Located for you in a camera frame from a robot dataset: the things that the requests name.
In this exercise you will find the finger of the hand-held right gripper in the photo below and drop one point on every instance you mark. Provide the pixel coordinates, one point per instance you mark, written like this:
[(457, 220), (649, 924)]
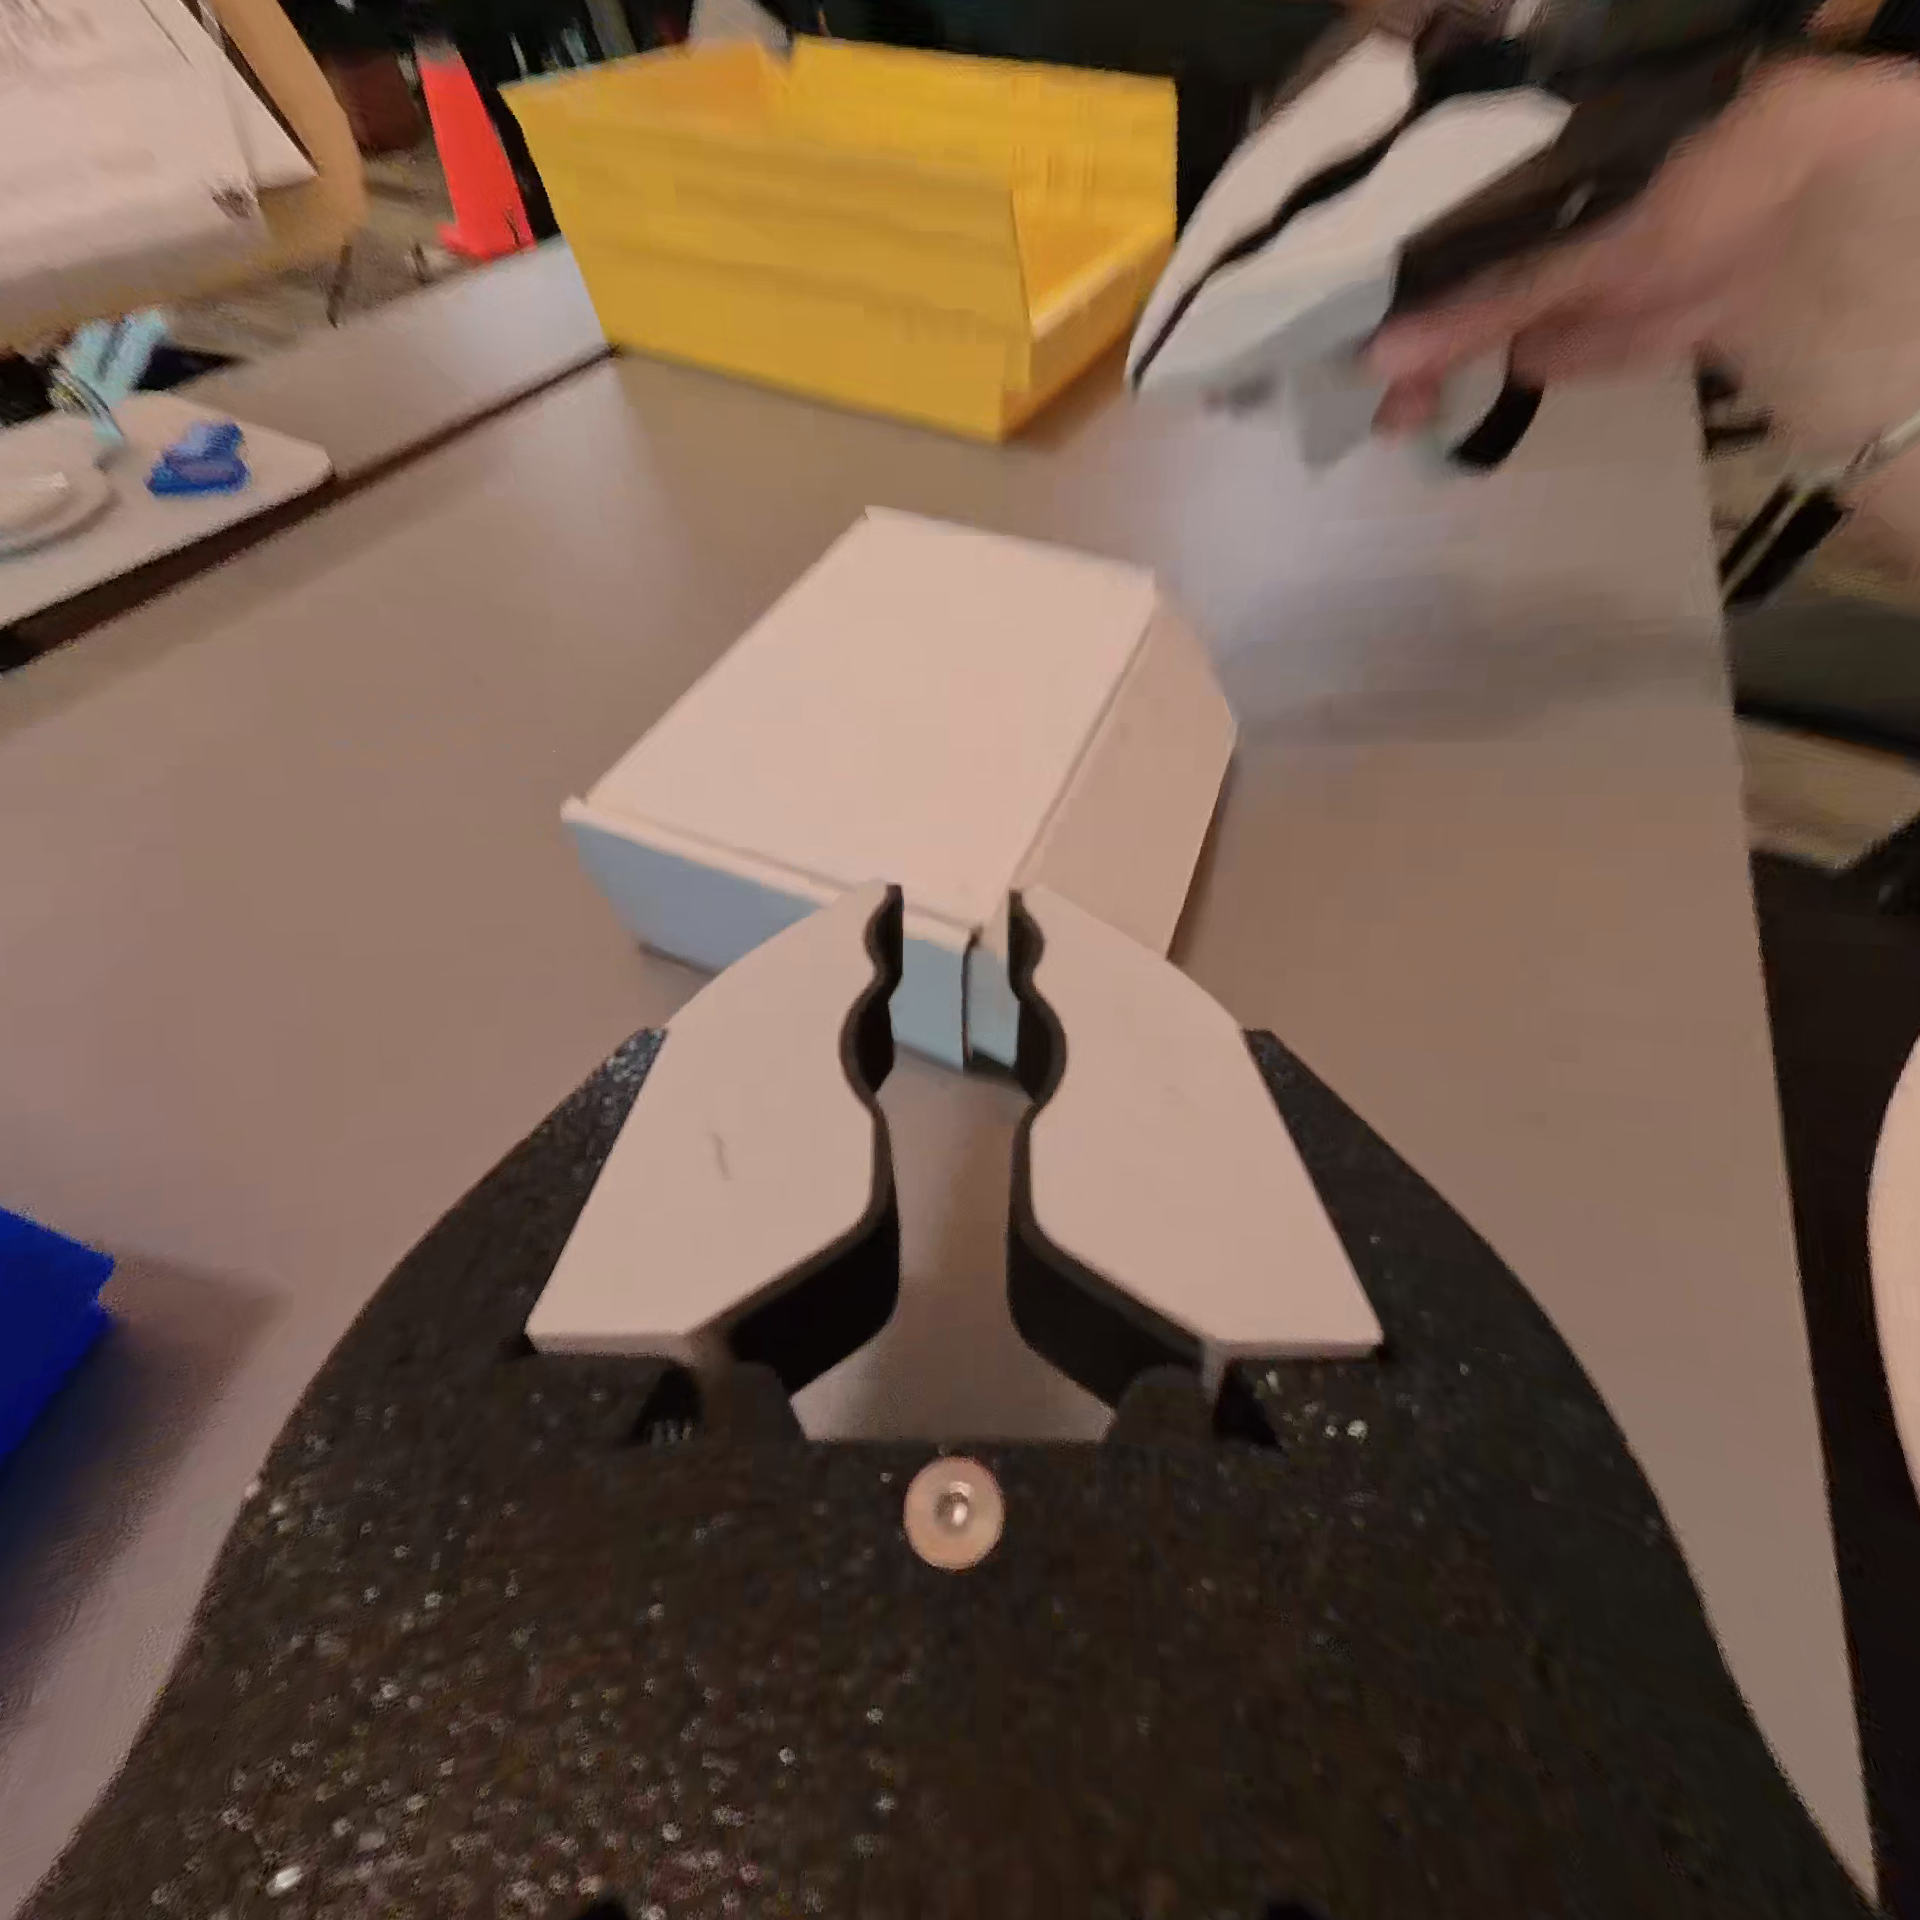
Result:
[(1320, 149), (1306, 284)]

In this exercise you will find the tan board with instruction sheet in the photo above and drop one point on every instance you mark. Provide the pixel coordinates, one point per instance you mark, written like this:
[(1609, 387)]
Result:
[(119, 136)]

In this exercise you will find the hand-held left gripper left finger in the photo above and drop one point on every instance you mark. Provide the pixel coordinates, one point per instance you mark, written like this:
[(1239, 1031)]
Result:
[(720, 1156)]

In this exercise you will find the small blue clip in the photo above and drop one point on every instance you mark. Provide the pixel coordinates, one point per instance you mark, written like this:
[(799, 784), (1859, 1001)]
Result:
[(199, 457)]

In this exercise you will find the white board stand base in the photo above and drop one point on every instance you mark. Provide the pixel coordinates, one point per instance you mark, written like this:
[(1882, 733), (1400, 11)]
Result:
[(136, 548)]

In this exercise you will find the person's right hand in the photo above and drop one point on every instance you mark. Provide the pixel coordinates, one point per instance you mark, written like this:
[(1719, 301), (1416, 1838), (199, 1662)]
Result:
[(1680, 270)]

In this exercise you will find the person's white shirt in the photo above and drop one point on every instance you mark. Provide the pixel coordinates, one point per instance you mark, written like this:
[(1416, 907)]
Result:
[(1903, 1277)]

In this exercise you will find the blue plastic bin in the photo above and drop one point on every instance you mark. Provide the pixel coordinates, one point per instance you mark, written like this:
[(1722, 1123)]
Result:
[(44, 1320)]

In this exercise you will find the yellow plastic bin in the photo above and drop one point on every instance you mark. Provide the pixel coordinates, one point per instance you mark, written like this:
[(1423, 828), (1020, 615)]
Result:
[(840, 255)]

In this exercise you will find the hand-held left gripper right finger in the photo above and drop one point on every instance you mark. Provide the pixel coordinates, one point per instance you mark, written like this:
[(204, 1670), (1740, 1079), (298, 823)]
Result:
[(1185, 1156)]

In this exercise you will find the white cardboard box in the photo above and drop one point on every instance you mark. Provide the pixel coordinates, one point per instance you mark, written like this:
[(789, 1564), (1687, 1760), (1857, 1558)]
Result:
[(900, 704)]

